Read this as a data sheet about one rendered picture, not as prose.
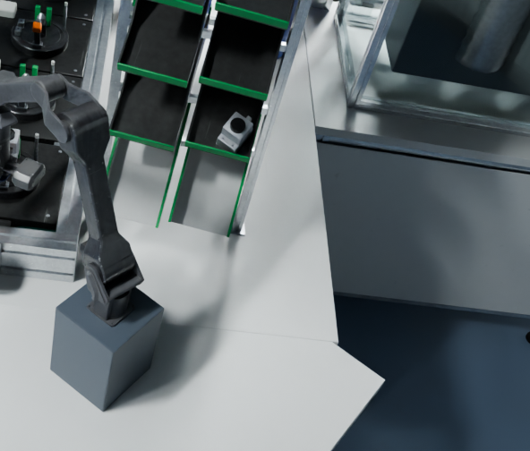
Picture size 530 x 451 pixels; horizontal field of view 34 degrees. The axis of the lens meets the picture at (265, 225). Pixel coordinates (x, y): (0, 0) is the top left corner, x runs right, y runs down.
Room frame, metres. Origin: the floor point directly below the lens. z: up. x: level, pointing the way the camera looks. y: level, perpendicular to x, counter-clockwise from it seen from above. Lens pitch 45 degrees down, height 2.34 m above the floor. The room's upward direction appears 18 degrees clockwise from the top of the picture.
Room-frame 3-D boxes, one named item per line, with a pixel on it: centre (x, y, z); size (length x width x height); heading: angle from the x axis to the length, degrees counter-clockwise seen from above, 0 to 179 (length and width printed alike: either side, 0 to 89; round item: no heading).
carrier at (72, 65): (1.77, 0.69, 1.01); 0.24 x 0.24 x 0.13; 15
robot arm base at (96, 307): (0.97, 0.22, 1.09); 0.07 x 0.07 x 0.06; 68
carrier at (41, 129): (1.53, 0.63, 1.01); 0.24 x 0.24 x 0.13; 15
